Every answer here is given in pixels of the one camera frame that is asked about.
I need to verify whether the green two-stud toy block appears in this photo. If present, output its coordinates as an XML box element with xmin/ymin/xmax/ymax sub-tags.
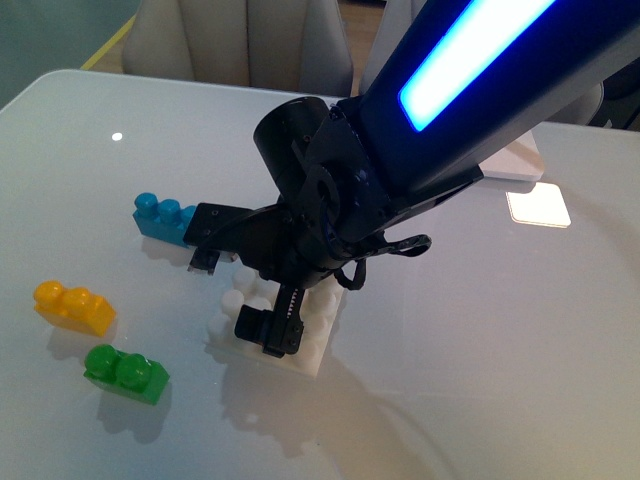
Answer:
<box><xmin>84</xmin><ymin>344</ymin><xmax>170</xmax><ymax>405</ymax></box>

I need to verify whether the white studded base plate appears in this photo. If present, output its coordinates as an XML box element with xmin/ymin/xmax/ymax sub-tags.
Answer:
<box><xmin>207</xmin><ymin>266</ymin><xmax>344</xmax><ymax>378</ymax></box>

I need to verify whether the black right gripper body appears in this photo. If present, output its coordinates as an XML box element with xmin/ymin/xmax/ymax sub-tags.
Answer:
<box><xmin>219</xmin><ymin>199</ymin><xmax>351</xmax><ymax>291</ymax></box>

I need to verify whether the yellow two-stud toy block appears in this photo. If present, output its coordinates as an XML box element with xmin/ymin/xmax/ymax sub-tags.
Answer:
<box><xmin>33</xmin><ymin>280</ymin><xmax>116</xmax><ymax>337</ymax></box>

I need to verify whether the blue three-stud toy block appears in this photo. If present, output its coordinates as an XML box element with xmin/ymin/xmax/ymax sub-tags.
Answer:
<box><xmin>132</xmin><ymin>192</ymin><xmax>196</xmax><ymax>247</ymax></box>

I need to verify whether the beige chair on right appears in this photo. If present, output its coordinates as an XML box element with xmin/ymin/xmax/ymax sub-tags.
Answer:
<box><xmin>358</xmin><ymin>0</ymin><xmax>604</xmax><ymax>125</ymax></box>

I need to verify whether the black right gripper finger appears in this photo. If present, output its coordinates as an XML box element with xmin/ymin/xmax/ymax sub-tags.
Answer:
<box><xmin>234</xmin><ymin>285</ymin><xmax>305</xmax><ymax>358</ymax></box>
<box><xmin>187</xmin><ymin>247</ymin><xmax>220</xmax><ymax>275</ymax></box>

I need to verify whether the beige chair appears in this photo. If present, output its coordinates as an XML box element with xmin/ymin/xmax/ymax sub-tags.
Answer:
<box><xmin>122</xmin><ymin>0</ymin><xmax>353</xmax><ymax>97</ymax></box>
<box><xmin>358</xmin><ymin>0</ymin><xmax>604</xmax><ymax>125</ymax></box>

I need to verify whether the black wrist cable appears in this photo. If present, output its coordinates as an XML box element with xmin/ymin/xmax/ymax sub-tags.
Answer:
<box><xmin>333</xmin><ymin>233</ymin><xmax>432</xmax><ymax>293</ymax></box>

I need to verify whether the beige chair on left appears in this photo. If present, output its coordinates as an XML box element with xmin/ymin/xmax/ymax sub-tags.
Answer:
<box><xmin>122</xmin><ymin>0</ymin><xmax>353</xmax><ymax>97</ymax></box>

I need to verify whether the white desk lamp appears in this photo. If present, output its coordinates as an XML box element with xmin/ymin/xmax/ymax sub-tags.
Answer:
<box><xmin>480</xmin><ymin>130</ymin><xmax>545</xmax><ymax>182</ymax></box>

